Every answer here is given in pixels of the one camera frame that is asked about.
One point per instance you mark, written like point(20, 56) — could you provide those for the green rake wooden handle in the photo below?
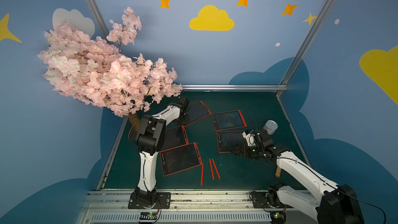
point(278, 172)

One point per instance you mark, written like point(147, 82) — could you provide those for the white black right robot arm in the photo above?
point(326, 203)

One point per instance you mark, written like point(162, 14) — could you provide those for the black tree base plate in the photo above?
point(134, 130)

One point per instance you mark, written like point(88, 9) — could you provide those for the pink cherry blossom tree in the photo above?
point(96, 72)

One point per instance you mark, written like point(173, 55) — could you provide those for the red stylus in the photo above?
point(216, 169)
point(211, 169)
point(202, 175)

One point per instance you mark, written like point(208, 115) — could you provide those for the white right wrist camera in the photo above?
point(249, 137)

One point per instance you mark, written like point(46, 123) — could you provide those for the small circuit board right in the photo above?
point(277, 218)

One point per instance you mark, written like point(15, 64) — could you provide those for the silver tin can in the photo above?
point(270, 127)

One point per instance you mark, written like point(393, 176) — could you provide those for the red tablet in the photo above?
point(175, 137)
point(227, 141)
point(228, 120)
point(197, 112)
point(180, 158)

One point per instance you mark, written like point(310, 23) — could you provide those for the small circuit board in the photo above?
point(277, 218)
point(147, 217)

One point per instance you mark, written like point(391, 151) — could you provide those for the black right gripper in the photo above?
point(245, 152)

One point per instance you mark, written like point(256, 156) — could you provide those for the small circuit board left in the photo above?
point(147, 217)

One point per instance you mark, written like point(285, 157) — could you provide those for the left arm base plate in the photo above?
point(162, 200)

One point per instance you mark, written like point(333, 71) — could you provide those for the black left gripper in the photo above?
point(181, 104)

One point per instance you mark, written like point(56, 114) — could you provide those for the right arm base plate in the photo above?
point(259, 199)

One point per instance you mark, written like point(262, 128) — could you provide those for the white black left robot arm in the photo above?
point(150, 139)

